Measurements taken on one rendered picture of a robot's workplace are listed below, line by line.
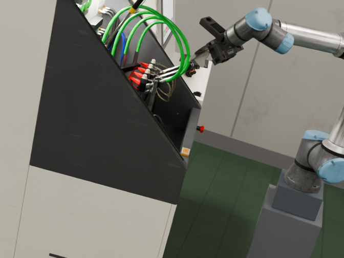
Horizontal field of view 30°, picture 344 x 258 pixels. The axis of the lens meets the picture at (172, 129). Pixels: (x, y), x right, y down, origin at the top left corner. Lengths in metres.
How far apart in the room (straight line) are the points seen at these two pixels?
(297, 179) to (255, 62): 2.34
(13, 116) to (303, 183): 1.15
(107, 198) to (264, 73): 2.60
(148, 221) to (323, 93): 2.63
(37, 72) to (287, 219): 1.12
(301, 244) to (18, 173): 1.14
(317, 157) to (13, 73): 1.16
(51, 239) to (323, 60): 2.78
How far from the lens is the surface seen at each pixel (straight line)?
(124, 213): 2.49
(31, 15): 2.31
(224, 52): 2.24
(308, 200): 2.60
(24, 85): 2.39
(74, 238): 2.59
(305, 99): 4.87
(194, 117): 2.85
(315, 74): 4.82
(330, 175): 2.44
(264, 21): 2.11
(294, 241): 2.65
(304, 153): 2.55
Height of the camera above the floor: 1.96
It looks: 22 degrees down
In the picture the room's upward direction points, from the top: 14 degrees clockwise
